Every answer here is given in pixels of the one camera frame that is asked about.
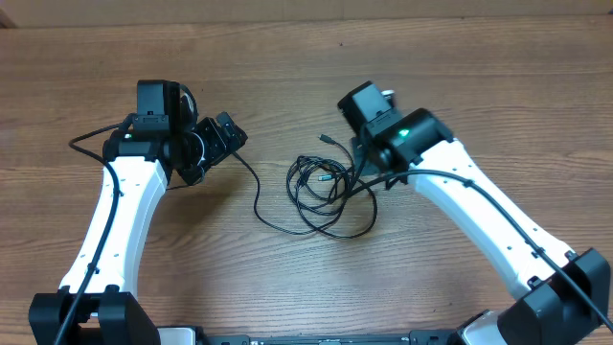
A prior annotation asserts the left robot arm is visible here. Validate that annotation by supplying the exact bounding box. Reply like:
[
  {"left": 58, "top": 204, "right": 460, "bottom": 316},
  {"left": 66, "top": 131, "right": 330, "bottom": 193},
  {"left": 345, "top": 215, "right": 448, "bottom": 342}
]
[{"left": 29, "top": 80, "right": 247, "bottom": 344}]

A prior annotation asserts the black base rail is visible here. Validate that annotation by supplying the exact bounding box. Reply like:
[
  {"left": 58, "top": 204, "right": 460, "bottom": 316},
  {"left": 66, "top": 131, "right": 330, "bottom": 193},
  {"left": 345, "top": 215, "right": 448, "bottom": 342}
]
[{"left": 157, "top": 325, "right": 475, "bottom": 345}]

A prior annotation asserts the black USB-C cable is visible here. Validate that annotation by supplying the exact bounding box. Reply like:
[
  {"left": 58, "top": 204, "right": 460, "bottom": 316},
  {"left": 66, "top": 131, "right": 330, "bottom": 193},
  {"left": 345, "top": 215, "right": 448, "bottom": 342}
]
[{"left": 285, "top": 133, "right": 358, "bottom": 217}]

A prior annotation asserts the black USB-A cable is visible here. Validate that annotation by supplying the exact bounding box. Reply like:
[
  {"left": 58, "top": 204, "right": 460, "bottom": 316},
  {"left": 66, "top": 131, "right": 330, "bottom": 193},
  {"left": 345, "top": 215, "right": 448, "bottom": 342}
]
[{"left": 230, "top": 150, "right": 379, "bottom": 241}]

